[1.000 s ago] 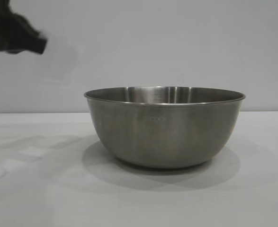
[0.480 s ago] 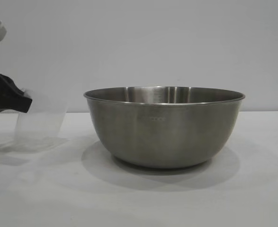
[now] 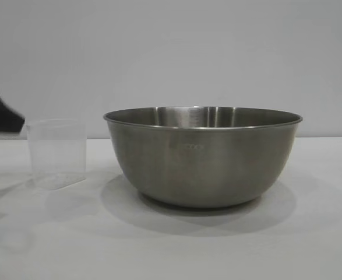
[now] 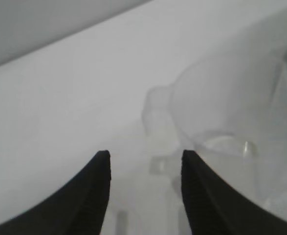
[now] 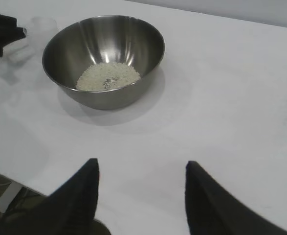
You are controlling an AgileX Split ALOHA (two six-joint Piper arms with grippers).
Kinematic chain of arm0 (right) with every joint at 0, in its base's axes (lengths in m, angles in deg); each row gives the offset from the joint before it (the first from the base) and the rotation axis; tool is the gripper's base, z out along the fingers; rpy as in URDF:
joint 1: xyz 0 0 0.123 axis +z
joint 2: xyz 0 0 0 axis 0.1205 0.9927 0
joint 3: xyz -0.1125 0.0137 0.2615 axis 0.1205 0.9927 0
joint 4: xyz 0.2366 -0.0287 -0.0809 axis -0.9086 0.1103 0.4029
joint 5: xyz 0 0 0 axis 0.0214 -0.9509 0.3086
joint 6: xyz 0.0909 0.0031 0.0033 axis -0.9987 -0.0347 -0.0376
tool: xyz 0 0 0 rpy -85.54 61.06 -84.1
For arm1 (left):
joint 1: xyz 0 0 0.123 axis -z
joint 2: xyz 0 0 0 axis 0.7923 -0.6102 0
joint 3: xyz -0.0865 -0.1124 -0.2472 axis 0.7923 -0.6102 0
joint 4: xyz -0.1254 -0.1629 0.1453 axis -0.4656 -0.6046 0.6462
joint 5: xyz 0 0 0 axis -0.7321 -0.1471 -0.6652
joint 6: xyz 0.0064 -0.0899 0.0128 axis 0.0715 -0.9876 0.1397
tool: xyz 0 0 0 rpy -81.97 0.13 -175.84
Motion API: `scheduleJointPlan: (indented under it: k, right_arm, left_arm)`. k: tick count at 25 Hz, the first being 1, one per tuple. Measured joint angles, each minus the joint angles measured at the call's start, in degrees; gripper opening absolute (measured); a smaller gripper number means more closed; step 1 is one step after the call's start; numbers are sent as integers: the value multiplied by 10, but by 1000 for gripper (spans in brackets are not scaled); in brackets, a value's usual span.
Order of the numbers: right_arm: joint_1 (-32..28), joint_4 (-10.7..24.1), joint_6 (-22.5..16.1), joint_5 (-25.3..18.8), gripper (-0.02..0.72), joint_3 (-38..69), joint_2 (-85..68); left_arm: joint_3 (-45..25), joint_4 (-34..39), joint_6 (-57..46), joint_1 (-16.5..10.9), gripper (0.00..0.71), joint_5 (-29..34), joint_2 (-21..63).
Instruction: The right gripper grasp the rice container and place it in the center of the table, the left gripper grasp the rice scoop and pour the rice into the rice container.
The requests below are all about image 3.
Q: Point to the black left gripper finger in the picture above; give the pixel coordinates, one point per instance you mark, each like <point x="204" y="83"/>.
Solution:
<point x="1" y="112"/>

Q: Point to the clear plastic measuring cup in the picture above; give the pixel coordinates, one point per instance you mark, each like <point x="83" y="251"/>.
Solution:
<point x="57" y="151"/>

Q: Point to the stainless steel mixing bowl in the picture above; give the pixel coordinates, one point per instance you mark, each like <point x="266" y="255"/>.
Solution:
<point x="202" y="163"/>

